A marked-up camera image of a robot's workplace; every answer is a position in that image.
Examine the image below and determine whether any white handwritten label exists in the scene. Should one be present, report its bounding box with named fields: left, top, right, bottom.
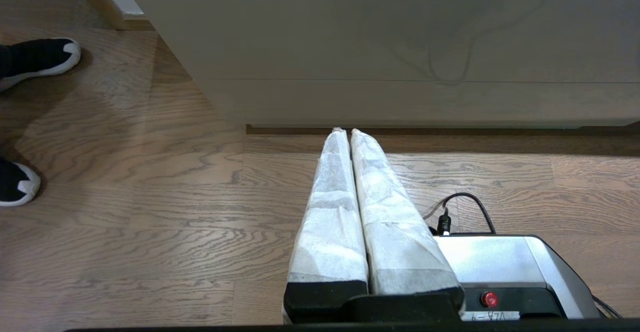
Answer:
left=460, top=311, right=521, bottom=322

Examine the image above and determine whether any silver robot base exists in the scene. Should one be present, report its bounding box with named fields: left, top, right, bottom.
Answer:
left=432, top=234, right=601, bottom=320

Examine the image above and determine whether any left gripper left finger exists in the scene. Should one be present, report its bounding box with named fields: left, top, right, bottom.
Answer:
left=283, top=128, right=370, bottom=300

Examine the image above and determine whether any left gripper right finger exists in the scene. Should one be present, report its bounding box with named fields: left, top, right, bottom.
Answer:
left=351, top=128, right=466, bottom=300

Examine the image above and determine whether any black white-soled shoe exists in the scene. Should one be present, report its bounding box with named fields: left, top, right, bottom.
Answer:
left=0, top=158, right=42, bottom=208
left=0, top=38, right=82, bottom=93

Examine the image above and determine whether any black base cable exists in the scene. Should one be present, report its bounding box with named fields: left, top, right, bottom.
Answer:
left=422, top=192, right=497, bottom=236

